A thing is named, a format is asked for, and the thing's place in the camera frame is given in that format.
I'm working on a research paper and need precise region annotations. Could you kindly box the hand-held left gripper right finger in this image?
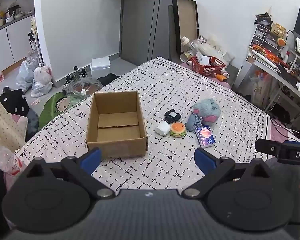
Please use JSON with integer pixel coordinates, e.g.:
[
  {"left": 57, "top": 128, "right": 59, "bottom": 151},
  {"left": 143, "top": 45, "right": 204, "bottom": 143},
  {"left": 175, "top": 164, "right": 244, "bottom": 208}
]
[{"left": 182, "top": 148, "right": 280, "bottom": 199}]

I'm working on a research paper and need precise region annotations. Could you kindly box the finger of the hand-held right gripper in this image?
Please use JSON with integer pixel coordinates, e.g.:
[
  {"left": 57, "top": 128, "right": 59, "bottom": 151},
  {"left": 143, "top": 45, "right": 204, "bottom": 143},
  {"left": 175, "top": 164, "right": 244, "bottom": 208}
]
[{"left": 255, "top": 138, "right": 285, "bottom": 157}]

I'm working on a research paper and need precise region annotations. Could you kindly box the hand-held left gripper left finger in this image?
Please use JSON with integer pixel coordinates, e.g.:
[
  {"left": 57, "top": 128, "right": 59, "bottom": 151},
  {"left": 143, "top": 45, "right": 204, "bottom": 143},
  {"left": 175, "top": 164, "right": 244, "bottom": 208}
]
[{"left": 17, "top": 148, "right": 115, "bottom": 200}]

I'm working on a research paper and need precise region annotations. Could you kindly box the purple tissue packet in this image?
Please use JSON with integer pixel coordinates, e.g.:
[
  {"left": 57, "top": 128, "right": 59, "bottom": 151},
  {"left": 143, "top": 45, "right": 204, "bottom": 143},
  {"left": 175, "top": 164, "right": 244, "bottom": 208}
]
[{"left": 194, "top": 126, "right": 216, "bottom": 148}]

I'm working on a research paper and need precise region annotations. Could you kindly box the brown cardboard box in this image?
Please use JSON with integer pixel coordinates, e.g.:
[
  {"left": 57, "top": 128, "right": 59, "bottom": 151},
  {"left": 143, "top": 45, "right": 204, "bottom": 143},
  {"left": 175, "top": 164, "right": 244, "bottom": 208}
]
[{"left": 86, "top": 91, "right": 148, "bottom": 159}]

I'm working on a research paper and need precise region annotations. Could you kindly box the clear bag of black beads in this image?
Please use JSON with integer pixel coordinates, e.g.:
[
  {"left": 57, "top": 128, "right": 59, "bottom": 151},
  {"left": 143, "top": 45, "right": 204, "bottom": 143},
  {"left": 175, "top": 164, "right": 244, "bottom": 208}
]
[{"left": 185, "top": 114, "right": 203, "bottom": 132}]

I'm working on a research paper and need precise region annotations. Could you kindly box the burger plush toy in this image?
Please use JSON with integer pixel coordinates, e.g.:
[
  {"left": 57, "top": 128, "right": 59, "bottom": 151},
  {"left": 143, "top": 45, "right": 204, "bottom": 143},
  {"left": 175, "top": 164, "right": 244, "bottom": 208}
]
[{"left": 170, "top": 122, "right": 187, "bottom": 138}]

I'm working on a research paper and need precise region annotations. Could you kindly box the grey and pink plush toy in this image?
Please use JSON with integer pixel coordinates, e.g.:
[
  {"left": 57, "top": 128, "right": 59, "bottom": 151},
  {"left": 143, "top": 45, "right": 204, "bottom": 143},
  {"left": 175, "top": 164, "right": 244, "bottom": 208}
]
[{"left": 192, "top": 98, "right": 222, "bottom": 124}]

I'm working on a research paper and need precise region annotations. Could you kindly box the white square squishy toy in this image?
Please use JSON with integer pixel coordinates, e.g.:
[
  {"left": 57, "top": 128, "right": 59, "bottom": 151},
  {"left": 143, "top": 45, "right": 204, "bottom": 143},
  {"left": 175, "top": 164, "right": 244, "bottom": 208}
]
[{"left": 155, "top": 121, "right": 171, "bottom": 136}]

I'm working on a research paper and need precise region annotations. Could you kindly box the black pouch with white label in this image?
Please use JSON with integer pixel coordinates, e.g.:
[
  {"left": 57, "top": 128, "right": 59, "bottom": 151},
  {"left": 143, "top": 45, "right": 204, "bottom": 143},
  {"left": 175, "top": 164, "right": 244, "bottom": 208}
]
[{"left": 164, "top": 109, "right": 182, "bottom": 125}]

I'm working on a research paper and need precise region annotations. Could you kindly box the person's grey clothing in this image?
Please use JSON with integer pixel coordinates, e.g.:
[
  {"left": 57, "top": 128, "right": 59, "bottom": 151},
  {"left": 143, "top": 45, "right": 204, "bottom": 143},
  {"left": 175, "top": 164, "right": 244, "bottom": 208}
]
[{"left": 264, "top": 158, "right": 300, "bottom": 188}]

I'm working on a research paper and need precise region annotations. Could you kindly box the translucent plastic bag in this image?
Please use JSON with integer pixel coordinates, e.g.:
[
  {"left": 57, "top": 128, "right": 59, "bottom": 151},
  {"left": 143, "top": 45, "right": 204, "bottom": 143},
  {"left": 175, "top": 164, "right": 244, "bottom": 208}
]
[{"left": 250, "top": 70, "right": 273, "bottom": 105}]

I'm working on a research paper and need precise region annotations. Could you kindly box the green cartoon cushion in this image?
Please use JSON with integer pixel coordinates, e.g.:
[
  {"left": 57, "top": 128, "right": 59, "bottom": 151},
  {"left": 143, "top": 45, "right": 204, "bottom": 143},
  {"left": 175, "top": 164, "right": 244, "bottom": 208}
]
[{"left": 38, "top": 91, "right": 75, "bottom": 130}]

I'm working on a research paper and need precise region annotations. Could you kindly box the white desk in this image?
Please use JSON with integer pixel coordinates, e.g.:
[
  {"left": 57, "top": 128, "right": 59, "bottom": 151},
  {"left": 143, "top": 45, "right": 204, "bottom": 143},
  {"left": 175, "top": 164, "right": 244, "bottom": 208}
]
[{"left": 246, "top": 46, "right": 300, "bottom": 110}]

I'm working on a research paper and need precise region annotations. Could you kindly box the clear plastic bag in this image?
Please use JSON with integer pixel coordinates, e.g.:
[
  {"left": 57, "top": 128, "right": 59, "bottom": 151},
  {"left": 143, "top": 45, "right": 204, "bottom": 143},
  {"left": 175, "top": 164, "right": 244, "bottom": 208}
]
[{"left": 65, "top": 77, "right": 103, "bottom": 99}]

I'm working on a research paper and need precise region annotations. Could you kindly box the white upright panel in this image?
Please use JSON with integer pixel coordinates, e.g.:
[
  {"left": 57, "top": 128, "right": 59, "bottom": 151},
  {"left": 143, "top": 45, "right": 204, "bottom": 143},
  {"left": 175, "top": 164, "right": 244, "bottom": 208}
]
[{"left": 234, "top": 65, "right": 245, "bottom": 90}]

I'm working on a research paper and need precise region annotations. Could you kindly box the pink cushion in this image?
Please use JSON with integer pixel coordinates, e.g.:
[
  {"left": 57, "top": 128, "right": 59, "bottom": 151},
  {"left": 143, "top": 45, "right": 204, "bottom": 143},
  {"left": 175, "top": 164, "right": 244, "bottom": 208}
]
[{"left": 11, "top": 114, "right": 28, "bottom": 132}]

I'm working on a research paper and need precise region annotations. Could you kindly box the black cloth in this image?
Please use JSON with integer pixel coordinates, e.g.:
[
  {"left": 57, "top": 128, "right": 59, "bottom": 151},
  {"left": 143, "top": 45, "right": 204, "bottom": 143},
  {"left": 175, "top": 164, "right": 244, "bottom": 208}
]
[{"left": 97, "top": 73, "right": 120, "bottom": 87}]

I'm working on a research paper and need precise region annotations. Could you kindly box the black tripod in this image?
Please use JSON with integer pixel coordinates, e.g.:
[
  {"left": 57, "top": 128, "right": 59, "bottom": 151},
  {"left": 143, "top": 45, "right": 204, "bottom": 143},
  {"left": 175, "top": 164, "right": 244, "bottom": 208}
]
[{"left": 62, "top": 66, "right": 88, "bottom": 92}]

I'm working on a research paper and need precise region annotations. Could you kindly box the white black-patterned blanket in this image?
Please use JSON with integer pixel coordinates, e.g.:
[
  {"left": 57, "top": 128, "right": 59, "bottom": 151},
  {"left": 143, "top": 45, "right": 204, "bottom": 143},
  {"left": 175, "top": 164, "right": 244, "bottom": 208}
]
[{"left": 15, "top": 56, "right": 272, "bottom": 193}]

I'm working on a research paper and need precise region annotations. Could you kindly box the water bottle with pink label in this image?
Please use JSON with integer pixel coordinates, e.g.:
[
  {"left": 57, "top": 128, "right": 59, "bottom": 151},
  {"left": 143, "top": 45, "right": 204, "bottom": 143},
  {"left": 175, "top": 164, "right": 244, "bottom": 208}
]
[{"left": 0, "top": 140, "right": 27, "bottom": 177}]

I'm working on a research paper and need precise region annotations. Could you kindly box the plain white keyboard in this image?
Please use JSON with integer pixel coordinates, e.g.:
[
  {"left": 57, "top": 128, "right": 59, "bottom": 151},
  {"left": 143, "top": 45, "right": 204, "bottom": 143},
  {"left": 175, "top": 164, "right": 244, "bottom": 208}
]
[{"left": 252, "top": 49, "right": 282, "bottom": 73}]

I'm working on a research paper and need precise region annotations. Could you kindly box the red plastic basket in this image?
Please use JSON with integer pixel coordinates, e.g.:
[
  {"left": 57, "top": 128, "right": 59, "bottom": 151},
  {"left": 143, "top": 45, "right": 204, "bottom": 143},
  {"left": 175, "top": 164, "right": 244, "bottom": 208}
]
[{"left": 190, "top": 56, "right": 227, "bottom": 77}]

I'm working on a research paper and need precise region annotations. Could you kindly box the white plastic bag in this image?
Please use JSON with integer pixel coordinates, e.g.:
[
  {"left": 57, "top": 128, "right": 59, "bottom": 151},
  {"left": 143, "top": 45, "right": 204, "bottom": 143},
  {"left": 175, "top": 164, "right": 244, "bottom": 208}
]
[{"left": 31, "top": 64, "right": 53, "bottom": 98}]

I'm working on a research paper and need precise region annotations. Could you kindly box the white storage box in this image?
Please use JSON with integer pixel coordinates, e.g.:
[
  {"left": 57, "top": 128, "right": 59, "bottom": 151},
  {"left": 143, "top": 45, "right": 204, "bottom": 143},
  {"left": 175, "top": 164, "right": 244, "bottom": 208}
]
[{"left": 91, "top": 57, "right": 111, "bottom": 78}]

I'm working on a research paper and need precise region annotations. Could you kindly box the cream dotted cloth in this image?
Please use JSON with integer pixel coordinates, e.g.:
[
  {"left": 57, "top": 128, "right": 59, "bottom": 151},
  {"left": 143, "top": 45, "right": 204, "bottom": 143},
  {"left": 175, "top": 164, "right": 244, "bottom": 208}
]
[{"left": 0, "top": 85, "right": 27, "bottom": 153}]

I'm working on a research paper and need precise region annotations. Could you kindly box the white paper card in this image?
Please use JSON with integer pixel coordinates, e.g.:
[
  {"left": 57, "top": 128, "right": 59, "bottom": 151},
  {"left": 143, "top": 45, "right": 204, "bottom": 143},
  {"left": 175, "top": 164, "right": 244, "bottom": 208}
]
[{"left": 196, "top": 54, "right": 210, "bottom": 65}]

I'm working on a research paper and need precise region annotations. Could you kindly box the grey plastic bag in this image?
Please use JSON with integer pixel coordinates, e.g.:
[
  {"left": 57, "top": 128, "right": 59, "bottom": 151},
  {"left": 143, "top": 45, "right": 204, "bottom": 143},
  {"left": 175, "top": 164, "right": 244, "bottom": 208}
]
[{"left": 16, "top": 52, "right": 40, "bottom": 93}]

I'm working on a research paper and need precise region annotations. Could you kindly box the white drawer organizer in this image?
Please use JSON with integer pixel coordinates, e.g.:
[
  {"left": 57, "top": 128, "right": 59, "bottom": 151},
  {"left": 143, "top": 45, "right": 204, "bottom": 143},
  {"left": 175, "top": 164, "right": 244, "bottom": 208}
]
[{"left": 251, "top": 21, "right": 284, "bottom": 53}]

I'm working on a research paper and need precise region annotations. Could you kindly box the pile of clear plastic bags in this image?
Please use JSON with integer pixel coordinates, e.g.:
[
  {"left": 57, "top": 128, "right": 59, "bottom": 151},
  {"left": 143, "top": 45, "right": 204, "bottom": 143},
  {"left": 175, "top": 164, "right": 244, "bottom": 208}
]
[{"left": 195, "top": 35, "right": 234, "bottom": 61}]

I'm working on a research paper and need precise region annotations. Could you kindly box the wicker basket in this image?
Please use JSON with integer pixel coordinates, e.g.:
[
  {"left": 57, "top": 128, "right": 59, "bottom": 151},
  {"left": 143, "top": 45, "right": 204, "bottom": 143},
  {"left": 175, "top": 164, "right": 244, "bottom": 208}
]
[{"left": 271, "top": 23, "right": 287, "bottom": 38}]

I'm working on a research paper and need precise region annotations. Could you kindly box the clear bottle with white cap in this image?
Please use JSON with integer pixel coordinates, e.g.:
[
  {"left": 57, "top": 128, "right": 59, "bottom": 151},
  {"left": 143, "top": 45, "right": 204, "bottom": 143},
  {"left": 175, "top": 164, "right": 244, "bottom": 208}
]
[{"left": 181, "top": 37, "right": 194, "bottom": 53}]

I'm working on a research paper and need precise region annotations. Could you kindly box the black spray bottle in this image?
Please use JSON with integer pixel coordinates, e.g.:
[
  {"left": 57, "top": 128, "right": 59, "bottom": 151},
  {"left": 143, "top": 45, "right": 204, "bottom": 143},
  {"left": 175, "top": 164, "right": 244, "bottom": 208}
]
[{"left": 28, "top": 32, "right": 39, "bottom": 50}]

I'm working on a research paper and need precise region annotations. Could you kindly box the brown framed board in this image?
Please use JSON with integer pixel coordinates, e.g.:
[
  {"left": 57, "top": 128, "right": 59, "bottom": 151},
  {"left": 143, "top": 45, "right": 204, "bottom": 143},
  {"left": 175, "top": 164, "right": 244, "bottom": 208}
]
[{"left": 172, "top": 0, "right": 199, "bottom": 54}]

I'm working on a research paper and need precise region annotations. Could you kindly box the grey kitchen cabinet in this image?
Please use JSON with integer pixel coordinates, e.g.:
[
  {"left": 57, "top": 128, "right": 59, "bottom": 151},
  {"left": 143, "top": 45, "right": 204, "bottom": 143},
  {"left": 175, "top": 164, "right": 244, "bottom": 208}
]
[{"left": 0, "top": 12, "right": 35, "bottom": 70}]

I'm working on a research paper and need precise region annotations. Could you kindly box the grey door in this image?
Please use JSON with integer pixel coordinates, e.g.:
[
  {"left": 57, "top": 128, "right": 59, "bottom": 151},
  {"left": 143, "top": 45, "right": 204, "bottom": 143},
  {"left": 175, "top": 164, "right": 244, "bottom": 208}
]
[{"left": 120, "top": 0, "right": 190, "bottom": 67}]

